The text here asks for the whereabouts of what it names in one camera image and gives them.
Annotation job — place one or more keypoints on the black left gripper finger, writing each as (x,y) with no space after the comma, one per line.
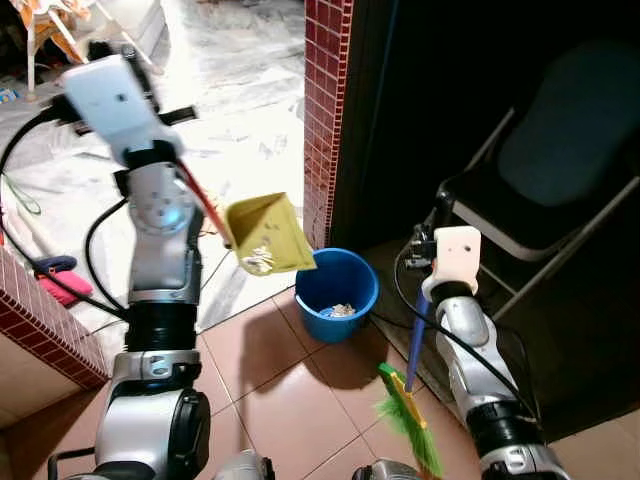
(178,115)

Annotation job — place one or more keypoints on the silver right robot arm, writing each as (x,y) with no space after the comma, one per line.
(480,370)

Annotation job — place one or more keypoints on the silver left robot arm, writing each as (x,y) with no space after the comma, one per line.
(160,260)

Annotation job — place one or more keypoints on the blue plastic bucket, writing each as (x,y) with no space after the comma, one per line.
(335,275)

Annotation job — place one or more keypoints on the crumpled paper in bucket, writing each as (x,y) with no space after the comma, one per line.
(338,310)

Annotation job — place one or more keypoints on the dark folding chair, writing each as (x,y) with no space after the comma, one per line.
(560,140)

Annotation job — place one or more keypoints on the pink slipper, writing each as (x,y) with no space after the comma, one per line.
(62,283)

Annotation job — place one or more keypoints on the robot right leg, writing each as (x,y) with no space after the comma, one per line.
(385,470)

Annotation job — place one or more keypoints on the robot leg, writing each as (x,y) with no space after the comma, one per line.
(245,468)
(385,470)

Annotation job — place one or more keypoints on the robot left leg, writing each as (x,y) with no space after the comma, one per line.
(245,468)

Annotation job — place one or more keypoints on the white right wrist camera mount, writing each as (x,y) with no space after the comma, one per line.
(458,258)

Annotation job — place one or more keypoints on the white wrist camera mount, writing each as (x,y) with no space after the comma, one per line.
(458,258)
(115,105)

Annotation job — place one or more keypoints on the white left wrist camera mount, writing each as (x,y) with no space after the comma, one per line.
(115,105)

